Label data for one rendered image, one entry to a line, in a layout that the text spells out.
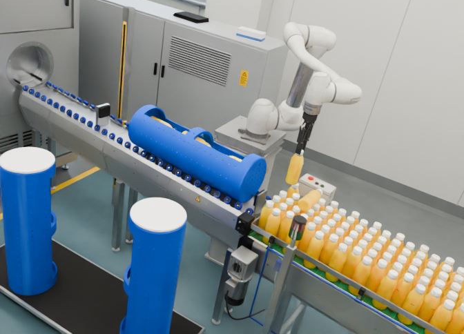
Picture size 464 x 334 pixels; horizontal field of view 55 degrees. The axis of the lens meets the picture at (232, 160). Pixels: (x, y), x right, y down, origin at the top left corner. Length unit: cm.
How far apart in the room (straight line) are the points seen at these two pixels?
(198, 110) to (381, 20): 204
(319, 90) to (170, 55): 241
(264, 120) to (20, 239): 164
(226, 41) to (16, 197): 228
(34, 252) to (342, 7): 370
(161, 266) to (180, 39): 256
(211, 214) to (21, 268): 116
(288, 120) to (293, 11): 231
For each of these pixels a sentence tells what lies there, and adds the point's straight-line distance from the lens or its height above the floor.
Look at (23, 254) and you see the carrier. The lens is 289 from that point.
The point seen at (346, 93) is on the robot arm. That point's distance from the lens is 233.
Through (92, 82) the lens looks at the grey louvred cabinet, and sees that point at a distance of 519.
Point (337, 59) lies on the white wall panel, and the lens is 505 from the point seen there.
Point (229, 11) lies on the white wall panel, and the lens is 515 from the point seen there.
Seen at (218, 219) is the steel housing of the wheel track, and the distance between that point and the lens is 262.
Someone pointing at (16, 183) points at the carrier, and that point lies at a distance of 260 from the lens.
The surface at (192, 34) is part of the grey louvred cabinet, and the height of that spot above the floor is 139.
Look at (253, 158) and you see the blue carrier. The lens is 248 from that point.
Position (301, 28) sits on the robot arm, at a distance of 273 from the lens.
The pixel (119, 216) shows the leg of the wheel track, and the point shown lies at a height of 34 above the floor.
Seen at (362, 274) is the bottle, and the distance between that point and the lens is 224.
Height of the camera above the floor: 236
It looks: 28 degrees down
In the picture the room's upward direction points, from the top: 11 degrees clockwise
